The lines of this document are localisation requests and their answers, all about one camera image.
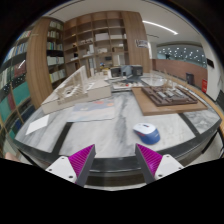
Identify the brown building model on board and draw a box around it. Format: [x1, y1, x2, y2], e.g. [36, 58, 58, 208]
[131, 69, 209, 117]

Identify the group of small ceiling lights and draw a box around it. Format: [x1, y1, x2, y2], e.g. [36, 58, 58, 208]
[159, 46, 201, 59]

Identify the curved shelf unit with books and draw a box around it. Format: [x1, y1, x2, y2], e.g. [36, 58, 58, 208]
[0, 18, 67, 158]

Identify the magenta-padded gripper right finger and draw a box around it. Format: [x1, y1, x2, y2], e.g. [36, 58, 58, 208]
[134, 143, 185, 185]

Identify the grey building model on base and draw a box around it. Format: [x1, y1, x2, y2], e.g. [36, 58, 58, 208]
[107, 64, 148, 93]

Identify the grey floral mouse pad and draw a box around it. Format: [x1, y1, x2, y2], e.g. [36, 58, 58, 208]
[67, 99, 116, 124]

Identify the wooden shelf unit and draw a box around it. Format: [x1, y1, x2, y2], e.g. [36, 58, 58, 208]
[63, 10, 153, 78]

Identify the white slatted building model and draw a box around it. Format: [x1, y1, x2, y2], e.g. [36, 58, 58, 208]
[40, 65, 112, 115]

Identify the white paper sheet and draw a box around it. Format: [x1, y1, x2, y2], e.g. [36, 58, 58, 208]
[25, 114, 51, 136]

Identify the white poster on column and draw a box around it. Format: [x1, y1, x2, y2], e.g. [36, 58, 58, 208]
[135, 39, 149, 49]

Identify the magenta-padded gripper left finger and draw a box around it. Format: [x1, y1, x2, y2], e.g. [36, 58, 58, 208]
[45, 143, 97, 186]

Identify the long ceiling light strip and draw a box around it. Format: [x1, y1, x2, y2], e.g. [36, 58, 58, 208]
[142, 20, 179, 36]

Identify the white and blue computer mouse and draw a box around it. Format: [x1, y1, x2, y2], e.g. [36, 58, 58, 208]
[132, 122, 161, 146]

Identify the red wall sign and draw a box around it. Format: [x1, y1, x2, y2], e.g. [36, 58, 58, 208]
[201, 78, 208, 94]

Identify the dark bin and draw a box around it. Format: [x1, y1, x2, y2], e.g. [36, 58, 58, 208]
[185, 72, 195, 85]

